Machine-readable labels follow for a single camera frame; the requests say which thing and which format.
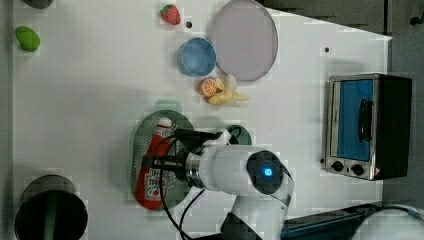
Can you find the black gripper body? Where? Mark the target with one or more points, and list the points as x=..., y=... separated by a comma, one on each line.
x=172, y=152

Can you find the red ketchup bottle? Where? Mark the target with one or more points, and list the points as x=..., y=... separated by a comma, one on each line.
x=147, y=190

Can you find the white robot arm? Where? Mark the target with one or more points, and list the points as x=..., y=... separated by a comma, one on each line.
x=261, y=184

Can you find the green oval strainer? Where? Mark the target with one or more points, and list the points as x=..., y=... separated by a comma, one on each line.
x=177, y=189

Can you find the teal green cup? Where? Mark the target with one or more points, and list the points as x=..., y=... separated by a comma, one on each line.
x=239, y=135

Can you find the orange slice toy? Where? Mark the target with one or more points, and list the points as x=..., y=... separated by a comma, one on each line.
x=208, y=87

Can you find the peeled banana toy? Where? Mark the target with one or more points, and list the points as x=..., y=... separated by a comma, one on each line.
x=226, y=91

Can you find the blue bowl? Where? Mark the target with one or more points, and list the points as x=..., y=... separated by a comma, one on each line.
x=196, y=57

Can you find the large lilac round plate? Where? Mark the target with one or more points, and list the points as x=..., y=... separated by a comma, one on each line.
x=245, y=39

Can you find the red strawberry toy near plate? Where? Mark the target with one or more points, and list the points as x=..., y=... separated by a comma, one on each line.
x=170, y=14

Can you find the black cylinder container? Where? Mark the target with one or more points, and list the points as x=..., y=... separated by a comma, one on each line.
x=51, y=210

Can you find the silver toaster oven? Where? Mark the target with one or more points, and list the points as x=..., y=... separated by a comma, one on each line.
x=368, y=126

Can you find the green toy fruit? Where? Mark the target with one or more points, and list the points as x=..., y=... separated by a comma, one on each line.
x=27, y=38

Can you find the dark round object top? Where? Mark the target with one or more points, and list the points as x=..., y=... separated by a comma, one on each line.
x=39, y=4

